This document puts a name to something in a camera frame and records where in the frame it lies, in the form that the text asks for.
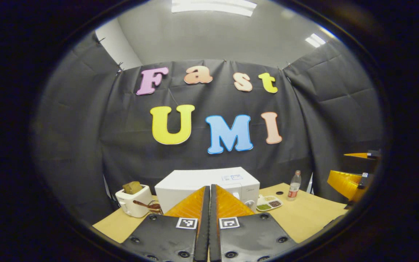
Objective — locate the brown toast slice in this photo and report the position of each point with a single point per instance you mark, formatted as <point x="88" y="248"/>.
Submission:
<point x="132" y="187"/>

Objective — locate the large ceiling light panel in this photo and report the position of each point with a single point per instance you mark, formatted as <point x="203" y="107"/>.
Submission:
<point x="213" y="6"/>

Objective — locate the white toaster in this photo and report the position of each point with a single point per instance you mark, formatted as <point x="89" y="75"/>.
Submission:
<point x="131" y="205"/>

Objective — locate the white microwave oven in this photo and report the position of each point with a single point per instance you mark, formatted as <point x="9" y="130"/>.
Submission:
<point x="180" y="185"/>

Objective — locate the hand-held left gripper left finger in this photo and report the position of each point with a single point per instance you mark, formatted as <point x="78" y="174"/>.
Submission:
<point x="162" y="236"/>

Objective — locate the clear bottle with red label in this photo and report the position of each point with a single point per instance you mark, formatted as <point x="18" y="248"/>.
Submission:
<point x="294" y="187"/>

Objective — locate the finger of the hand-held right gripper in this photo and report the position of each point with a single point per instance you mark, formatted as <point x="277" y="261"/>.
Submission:
<point x="371" y="154"/>
<point x="346" y="183"/>

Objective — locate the small ceiling light panel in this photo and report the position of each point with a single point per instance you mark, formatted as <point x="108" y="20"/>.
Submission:
<point x="315" y="40"/>

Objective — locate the divided white dish of beans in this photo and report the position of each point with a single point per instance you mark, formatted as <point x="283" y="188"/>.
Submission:
<point x="269" y="203"/>

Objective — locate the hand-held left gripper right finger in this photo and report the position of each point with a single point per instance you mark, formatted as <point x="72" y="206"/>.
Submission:
<point x="253" y="236"/>

